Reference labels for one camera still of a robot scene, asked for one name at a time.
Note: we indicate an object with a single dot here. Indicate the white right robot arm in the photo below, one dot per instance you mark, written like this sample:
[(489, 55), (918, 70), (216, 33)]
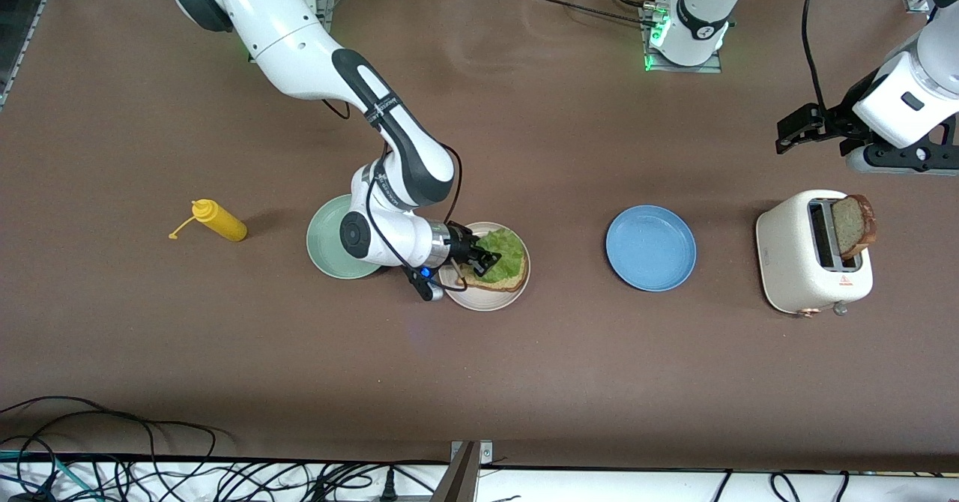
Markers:
[(285, 37)]

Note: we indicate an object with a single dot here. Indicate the dark crust bread slice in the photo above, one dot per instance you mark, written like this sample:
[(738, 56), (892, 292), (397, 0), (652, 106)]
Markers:
[(854, 225)]

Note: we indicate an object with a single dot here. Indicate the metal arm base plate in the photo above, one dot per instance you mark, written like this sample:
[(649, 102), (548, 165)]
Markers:
[(708, 67), (327, 7)]

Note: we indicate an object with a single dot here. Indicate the white two-slot toaster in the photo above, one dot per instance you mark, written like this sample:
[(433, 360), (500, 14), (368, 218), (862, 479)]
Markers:
[(787, 262)]

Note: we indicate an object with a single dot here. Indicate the aluminium corner bracket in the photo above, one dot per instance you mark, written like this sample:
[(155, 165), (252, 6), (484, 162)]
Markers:
[(918, 1)]

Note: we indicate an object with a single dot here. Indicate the blue plate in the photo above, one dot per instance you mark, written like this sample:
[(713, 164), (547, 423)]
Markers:
[(650, 249)]

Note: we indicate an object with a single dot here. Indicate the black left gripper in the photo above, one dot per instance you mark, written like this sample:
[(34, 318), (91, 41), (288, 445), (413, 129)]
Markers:
[(837, 121)]

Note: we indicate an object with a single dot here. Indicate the yellow mustard squeeze bottle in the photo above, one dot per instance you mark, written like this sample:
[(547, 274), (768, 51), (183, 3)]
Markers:
[(221, 221)]

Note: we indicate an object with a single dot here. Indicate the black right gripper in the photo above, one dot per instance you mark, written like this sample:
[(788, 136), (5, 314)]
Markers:
[(459, 246)]

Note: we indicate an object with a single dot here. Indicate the green lettuce leaf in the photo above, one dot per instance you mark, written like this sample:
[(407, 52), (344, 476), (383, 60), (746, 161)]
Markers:
[(509, 255)]

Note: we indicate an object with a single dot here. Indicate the aluminium frame profile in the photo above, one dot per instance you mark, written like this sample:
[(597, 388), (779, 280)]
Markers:
[(37, 7)]

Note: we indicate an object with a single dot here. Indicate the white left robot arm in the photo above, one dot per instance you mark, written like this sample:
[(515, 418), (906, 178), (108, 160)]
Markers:
[(693, 51)]

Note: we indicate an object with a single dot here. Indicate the light crust bread slice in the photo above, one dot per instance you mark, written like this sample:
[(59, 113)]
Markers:
[(506, 285)]

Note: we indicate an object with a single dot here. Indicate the green plate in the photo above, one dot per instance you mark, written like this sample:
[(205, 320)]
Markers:
[(326, 251)]

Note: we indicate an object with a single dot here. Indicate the black power plug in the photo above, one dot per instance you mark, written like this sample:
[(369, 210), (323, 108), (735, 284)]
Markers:
[(389, 487)]

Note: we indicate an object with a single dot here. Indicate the beige plate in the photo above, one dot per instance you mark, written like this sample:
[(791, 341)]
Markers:
[(487, 301)]

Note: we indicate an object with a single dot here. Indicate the metal table bracket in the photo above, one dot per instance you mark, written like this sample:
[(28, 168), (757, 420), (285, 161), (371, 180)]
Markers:
[(464, 479)]

